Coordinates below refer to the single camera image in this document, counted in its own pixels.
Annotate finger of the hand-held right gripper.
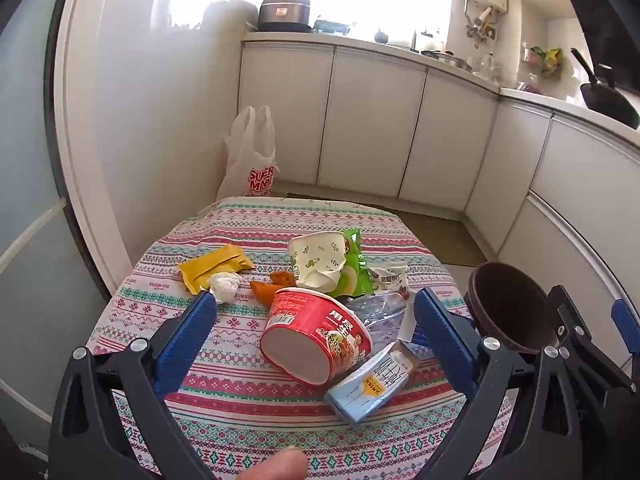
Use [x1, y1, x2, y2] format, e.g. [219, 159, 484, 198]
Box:
[611, 299, 640, 348]
[547, 284, 640, 403]

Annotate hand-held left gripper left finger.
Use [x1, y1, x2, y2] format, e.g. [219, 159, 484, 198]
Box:
[47, 290, 218, 480]

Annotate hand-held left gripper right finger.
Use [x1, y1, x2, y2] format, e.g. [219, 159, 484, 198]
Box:
[413, 287, 585, 480]

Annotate white tissue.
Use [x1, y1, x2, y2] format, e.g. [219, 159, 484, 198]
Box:
[206, 271, 242, 305]

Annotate clear plastic wrap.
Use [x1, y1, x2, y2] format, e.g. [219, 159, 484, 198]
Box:
[345, 292, 416, 343]

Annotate red instant noodle bowl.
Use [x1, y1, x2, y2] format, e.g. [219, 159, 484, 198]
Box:
[258, 286, 374, 386]

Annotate brown trash bin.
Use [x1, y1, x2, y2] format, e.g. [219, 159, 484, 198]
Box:
[467, 261, 560, 356]

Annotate person's left hand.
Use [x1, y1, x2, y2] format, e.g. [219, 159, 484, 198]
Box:
[235, 447, 308, 480]

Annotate yellow snack packet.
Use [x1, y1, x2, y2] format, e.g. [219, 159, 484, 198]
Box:
[177, 243, 256, 295]

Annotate small white snack packet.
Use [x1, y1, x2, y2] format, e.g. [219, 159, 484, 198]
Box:
[370, 265, 412, 295]

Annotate patterned red green tablecloth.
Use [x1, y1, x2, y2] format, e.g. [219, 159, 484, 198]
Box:
[85, 195, 521, 480]

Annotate blue white drink carton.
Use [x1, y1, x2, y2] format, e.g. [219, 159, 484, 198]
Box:
[324, 340, 418, 425]

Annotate green snack packet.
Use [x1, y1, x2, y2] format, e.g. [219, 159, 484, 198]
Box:
[335, 228, 383, 297]

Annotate crushed paper cup green print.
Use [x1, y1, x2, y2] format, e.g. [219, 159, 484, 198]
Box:
[287, 231, 349, 293]

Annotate white plastic bag red print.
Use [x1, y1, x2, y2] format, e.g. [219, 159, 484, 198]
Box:
[216, 105, 277, 198]

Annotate black wok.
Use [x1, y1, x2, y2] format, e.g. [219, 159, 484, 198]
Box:
[570, 47, 640, 130]

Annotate white kitchen cabinets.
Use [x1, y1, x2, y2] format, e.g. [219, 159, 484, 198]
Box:
[239, 40, 640, 376]

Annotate yellow green hanging bag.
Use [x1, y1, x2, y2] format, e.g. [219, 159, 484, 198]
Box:
[524, 45, 563, 79]

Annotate glass jar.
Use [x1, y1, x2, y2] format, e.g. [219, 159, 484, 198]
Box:
[479, 54, 503, 81]

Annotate water heater pipes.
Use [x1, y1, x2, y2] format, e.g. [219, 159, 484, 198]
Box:
[464, 7, 498, 49]

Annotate white rounded object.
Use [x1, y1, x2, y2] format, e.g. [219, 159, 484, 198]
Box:
[202, 0, 258, 51]

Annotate dark rice cooker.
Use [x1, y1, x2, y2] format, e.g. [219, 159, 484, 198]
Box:
[257, 0, 313, 33]

